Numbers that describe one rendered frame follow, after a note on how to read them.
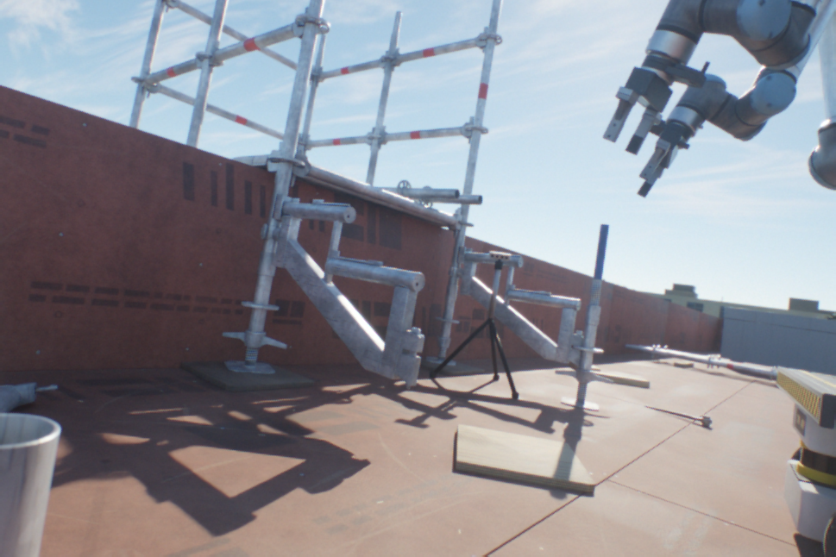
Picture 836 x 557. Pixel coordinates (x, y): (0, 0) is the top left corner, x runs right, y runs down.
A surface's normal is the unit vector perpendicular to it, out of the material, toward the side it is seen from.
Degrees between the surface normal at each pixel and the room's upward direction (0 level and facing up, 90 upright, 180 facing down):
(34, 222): 90
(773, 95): 95
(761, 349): 90
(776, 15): 115
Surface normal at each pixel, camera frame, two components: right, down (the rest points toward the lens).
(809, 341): -0.61, -0.15
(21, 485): 0.91, 0.12
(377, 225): 0.78, 0.08
